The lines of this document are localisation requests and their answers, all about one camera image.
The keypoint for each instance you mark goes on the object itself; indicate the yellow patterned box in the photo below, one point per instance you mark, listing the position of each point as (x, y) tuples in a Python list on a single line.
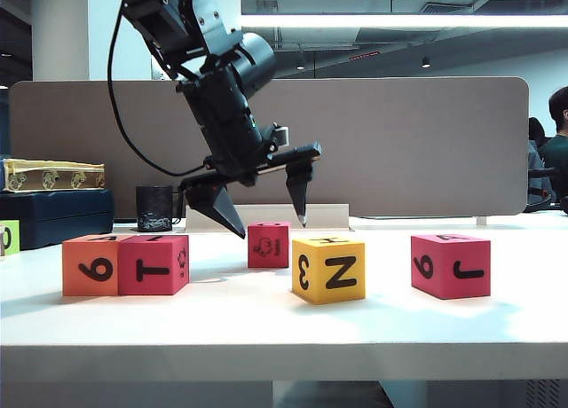
[(53, 177)]

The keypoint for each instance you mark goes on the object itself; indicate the perforated metal panel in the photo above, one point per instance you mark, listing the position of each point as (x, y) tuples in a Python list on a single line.
[(543, 394)]

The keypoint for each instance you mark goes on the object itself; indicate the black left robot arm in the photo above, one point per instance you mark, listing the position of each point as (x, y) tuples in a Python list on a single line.
[(168, 18)]

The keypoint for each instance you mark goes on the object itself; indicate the yellow foam block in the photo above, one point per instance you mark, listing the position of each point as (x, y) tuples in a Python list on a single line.
[(337, 272)]

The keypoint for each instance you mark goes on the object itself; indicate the red ceiling sign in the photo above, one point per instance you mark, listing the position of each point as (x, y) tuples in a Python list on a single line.
[(365, 56)]

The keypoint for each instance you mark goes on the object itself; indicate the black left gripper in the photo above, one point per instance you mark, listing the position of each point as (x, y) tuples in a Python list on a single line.
[(226, 128)]

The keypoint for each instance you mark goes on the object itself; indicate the grey jacket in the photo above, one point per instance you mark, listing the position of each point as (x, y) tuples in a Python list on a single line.
[(537, 164)]

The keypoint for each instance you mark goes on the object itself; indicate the dark blue case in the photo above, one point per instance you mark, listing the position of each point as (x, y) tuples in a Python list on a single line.
[(66, 217)]

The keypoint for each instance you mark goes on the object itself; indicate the person with dark hair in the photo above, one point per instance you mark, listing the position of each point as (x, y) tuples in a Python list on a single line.
[(557, 155)]

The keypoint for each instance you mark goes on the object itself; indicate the black mug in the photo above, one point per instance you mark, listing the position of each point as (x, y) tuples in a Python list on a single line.
[(153, 208)]

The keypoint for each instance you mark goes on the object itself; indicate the pink block with O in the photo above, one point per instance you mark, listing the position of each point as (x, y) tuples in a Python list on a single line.
[(268, 248)]

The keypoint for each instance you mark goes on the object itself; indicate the white divider foot bracket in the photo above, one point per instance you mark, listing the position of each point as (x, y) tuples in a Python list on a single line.
[(482, 222)]

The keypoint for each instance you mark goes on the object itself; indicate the pink block with J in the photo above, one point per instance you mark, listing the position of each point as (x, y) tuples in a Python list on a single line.
[(444, 266)]

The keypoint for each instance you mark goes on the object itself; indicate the wall sign on pillar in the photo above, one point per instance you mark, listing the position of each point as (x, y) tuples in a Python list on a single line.
[(155, 71)]

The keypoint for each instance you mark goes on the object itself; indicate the pink block with T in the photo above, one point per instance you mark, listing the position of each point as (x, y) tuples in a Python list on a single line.
[(151, 270)]

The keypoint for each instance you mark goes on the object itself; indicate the grey desk divider panel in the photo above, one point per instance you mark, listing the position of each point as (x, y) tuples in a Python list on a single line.
[(399, 146)]

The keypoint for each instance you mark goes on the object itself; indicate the orange foam block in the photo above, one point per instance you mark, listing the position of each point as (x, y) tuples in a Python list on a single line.
[(89, 270)]

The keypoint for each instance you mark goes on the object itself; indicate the green foam block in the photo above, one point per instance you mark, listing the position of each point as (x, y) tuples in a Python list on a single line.
[(13, 237)]

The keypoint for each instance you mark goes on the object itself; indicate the ceiling light strip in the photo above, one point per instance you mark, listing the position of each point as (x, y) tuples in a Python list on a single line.
[(399, 21)]

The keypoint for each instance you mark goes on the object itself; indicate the small ceiling spot lamp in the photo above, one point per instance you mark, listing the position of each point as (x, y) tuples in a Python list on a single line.
[(426, 64)]

